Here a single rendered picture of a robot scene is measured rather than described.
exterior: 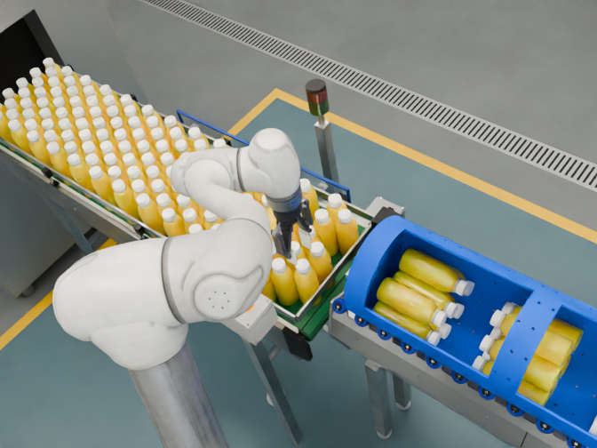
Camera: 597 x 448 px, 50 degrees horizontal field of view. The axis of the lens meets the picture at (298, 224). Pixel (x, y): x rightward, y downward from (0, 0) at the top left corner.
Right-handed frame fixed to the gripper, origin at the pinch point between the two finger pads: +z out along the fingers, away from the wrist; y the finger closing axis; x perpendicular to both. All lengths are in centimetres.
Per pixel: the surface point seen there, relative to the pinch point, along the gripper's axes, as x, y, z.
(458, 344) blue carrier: -44.7, 6.8, 19.1
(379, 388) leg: -21, 1, 66
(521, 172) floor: -3, 151, 115
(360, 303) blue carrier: -22.6, -4.2, 2.4
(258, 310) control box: -0.4, -18.8, 5.2
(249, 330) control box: -1.3, -24.3, 6.2
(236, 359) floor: 52, -7, 115
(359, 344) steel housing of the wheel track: -19.4, -3.7, 28.9
